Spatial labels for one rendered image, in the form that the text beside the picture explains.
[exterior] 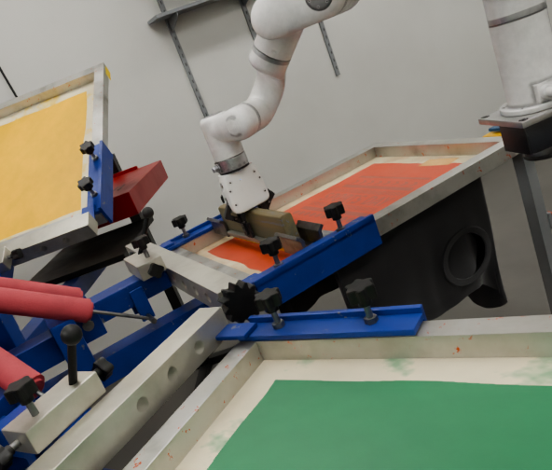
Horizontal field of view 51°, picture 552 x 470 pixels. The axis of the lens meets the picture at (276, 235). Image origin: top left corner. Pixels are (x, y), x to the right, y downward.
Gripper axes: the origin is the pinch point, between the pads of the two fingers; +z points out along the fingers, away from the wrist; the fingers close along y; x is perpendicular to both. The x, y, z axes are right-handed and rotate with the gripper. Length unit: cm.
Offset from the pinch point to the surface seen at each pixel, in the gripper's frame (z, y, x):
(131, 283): -2.6, -33.5, -2.7
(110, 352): 9.6, -43.9, -1.0
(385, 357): 6, -16, -66
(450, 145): 3, 57, -9
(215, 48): -48, 97, 200
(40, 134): -39, -26, 95
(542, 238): 40, 76, -14
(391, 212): 2.6, 18.0, -29.2
